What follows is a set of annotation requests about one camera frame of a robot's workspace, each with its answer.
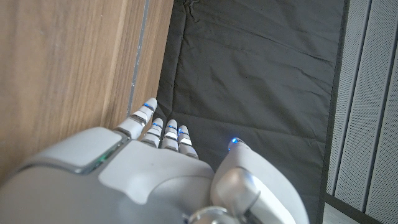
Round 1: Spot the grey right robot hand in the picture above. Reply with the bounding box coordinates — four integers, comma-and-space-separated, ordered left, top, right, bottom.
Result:
0, 97, 310, 224

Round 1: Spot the black backdrop curtain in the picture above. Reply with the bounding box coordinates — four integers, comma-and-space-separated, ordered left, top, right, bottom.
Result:
154, 0, 348, 224

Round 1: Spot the white perforated panel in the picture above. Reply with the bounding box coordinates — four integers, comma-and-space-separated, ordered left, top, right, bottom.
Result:
325, 0, 398, 224

